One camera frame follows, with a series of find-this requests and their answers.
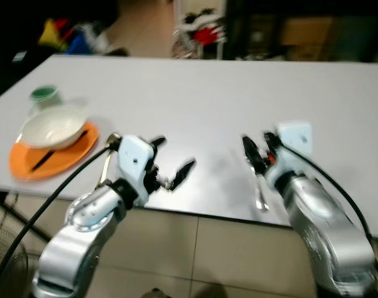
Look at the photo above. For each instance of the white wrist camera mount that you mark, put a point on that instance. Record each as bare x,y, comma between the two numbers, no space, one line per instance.
134,158
294,139

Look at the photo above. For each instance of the dark robot right foot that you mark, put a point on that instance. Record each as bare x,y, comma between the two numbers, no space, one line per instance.
210,293

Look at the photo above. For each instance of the white bowl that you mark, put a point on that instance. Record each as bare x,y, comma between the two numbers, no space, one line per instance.
52,126

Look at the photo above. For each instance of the black chopsticks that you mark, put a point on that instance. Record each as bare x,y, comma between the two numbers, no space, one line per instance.
47,159

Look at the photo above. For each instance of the silver metal spoon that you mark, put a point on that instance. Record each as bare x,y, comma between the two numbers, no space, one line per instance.
261,200

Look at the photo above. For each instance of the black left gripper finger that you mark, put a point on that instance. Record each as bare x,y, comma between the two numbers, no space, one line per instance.
184,172
157,143

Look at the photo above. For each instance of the green cup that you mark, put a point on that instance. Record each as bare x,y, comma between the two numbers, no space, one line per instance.
44,94

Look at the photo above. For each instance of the orange plate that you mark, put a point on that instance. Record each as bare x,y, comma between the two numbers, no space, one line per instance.
58,160

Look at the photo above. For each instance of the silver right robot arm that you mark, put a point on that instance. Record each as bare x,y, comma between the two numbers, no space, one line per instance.
325,230

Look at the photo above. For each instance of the dark robot foot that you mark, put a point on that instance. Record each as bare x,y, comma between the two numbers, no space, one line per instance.
210,293
155,293

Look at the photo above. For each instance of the yellow and blue toy pile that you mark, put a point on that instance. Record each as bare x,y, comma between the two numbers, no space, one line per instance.
64,37

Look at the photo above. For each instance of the dark robot left foot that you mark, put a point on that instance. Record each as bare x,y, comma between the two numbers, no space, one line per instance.
155,293

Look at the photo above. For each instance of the brown cardboard box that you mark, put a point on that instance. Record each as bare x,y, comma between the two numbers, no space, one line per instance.
306,31

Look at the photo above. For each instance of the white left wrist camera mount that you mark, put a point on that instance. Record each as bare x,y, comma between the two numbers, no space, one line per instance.
134,158

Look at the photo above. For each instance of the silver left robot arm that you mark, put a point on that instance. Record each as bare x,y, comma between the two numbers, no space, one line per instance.
83,214

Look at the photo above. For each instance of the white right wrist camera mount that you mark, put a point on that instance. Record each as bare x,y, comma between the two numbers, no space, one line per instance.
294,139

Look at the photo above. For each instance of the red and white patterned item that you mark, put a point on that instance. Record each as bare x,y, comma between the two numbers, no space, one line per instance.
201,34

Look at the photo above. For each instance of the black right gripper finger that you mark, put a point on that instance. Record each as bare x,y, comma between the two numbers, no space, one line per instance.
271,144
249,152

